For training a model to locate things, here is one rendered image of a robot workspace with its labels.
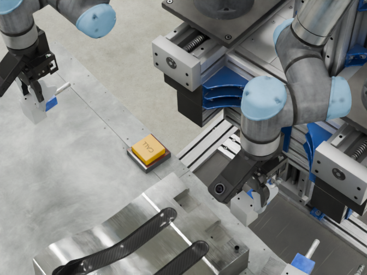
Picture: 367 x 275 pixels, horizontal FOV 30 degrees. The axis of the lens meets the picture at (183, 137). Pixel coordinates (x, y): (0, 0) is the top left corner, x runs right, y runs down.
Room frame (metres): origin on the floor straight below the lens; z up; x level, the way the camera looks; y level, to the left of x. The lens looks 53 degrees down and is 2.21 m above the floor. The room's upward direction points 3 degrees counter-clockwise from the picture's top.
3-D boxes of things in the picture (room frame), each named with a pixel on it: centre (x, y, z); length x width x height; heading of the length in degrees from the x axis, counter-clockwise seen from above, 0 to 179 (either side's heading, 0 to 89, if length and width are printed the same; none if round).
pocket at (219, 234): (0.72, -0.07, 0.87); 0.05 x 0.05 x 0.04; 37
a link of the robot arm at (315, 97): (0.80, -0.24, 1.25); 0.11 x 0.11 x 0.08; 8
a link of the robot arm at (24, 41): (1.08, 0.34, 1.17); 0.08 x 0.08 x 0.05
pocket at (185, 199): (0.80, 0.00, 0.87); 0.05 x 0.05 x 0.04; 37
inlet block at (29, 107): (1.09, 0.32, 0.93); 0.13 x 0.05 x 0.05; 132
